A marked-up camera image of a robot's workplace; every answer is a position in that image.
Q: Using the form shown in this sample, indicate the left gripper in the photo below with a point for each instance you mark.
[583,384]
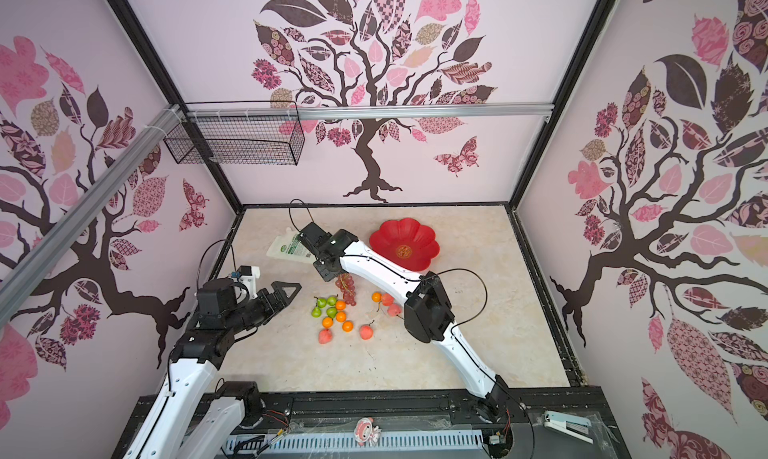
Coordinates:
[271,308]

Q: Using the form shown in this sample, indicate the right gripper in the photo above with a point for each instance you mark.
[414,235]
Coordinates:
[327,275]

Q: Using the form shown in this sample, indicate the purple grape bunch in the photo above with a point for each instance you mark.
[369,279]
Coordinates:
[346,285]

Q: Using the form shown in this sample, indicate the peach with stem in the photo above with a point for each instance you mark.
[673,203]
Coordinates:
[394,310]

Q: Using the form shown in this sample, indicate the red flower fruit bowl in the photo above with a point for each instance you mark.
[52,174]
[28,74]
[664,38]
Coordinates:
[407,243]

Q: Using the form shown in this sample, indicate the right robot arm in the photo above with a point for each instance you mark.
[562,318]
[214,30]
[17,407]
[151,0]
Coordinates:
[427,310]

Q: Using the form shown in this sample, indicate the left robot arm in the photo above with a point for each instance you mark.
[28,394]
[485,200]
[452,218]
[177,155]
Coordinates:
[193,366]

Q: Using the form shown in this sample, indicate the white green refill pouch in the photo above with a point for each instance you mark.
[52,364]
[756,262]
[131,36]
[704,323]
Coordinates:
[288,247]

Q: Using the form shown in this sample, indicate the pink cartoon figure sticker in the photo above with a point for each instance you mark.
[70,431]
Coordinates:
[366,432]

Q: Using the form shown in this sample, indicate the white stapler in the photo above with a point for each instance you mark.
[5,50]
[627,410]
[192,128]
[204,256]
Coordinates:
[574,426]

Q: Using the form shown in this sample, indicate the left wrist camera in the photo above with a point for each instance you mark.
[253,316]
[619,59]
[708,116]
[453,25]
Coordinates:
[248,277]

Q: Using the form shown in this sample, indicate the white vented cable duct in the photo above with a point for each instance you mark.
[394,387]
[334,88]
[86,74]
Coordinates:
[397,444]

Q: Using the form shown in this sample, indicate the black wire basket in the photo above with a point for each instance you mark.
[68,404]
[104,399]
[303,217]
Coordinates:
[260,132]

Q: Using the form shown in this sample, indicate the aluminium rail back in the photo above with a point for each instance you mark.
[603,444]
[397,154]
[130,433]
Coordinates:
[372,111]

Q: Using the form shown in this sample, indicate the aluminium rail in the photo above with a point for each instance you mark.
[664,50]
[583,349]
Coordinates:
[372,111]
[24,278]

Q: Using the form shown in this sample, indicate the aluminium rail left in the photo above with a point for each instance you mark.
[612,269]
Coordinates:
[24,278]

